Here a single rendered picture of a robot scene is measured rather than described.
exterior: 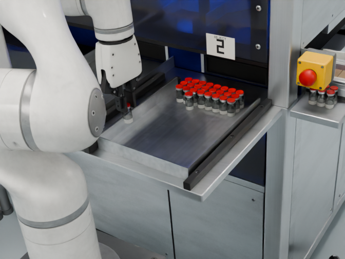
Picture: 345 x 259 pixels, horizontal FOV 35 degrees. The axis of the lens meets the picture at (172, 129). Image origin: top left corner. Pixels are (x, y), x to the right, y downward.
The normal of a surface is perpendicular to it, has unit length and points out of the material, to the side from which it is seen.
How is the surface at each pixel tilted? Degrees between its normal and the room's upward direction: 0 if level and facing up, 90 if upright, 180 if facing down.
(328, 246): 0
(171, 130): 0
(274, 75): 90
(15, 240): 0
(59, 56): 56
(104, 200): 90
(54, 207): 84
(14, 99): 47
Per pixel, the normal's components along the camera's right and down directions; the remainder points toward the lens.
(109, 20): -0.02, 0.50
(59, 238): 0.29, 0.50
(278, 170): -0.56, 0.48
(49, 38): 0.66, -0.22
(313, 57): -0.07, -0.84
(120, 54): 0.71, 0.29
